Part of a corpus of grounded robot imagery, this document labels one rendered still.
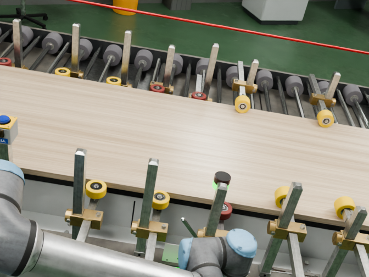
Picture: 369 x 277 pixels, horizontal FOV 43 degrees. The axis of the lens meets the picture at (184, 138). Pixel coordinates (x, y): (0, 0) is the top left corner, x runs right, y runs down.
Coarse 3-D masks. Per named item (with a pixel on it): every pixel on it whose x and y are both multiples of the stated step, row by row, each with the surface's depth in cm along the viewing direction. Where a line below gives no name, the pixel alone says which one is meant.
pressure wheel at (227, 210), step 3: (225, 201) 186; (225, 204) 184; (228, 204) 184; (225, 207) 183; (228, 207) 183; (231, 207) 183; (222, 210) 181; (225, 210) 182; (228, 210) 182; (231, 210) 182; (222, 213) 180; (225, 213) 180; (228, 213) 180; (222, 216) 180; (225, 216) 180; (228, 216) 181; (219, 219) 181; (222, 219) 181; (225, 219) 182
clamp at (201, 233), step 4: (204, 228) 177; (200, 232) 175; (204, 232) 175; (216, 232) 176; (220, 232) 176; (224, 232) 177; (200, 236) 174; (204, 236) 173; (208, 236) 174; (212, 236) 174; (216, 236) 174
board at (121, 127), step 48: (0, 96) 223; (48, 96) 230; (96, 96) 237; (144, 96) 244; (48, 144) 199; (96, 144) 204; (144, 144) 210; (192, 144) 216; (240, 144) 222; (288, 144) 229; (336, 144) 236; (192, 192) 188; (240, 192) 193; (336, 192) 203
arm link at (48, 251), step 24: (0, 216) 91; (0, 240) 89; (24, 240) 91; (48, 240) 96; (72, 240) 100; (0, 264) 90; (24, 264) 91; (48, 264) 95; (72, 264) 97; (96, 264) 100; (120, 264) 103; (144, 264) 107; (216, 264) 124
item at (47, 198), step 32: (32, 192) 197; (64, 192) 196; (128, 192) 194; (128, 224) 204; (192, 224) 201; (224, 224) 200; (256, 224) 199; (320, 224) 196; (320, 256) 207; (352, 256) 206
